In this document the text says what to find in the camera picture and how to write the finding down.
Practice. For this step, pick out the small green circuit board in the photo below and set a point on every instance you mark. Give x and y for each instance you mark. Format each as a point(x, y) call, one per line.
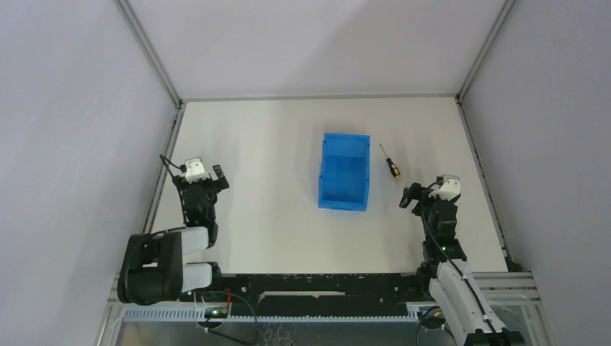
point(216, 313)

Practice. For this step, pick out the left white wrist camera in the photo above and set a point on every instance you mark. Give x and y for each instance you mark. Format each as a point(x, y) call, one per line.
point(195, 170)

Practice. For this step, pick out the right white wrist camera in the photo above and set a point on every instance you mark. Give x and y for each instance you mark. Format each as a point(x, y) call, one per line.
point(447, 187)

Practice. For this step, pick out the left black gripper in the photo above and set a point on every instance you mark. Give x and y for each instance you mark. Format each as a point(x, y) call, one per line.
point(205, 186)

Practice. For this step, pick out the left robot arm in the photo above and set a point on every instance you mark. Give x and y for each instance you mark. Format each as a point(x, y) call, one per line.
point(153, 269)

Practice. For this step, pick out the blue plastic bin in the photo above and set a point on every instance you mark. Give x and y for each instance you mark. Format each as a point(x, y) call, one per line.
point(344, 178)

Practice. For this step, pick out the black mounting rail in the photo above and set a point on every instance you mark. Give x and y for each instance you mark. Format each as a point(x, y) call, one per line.
point(315, 295)

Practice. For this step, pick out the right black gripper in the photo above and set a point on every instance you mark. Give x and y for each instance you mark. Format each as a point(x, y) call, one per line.
point(413, 192)

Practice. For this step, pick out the yellow black handled screwdriver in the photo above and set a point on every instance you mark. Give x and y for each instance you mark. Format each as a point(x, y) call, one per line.
point(394, 170)

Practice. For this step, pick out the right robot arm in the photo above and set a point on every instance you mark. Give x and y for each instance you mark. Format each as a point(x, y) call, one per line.
point(445, 273)

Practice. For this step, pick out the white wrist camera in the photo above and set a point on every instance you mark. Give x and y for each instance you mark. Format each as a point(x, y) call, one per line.
point(447, 187)
point(195, 170)

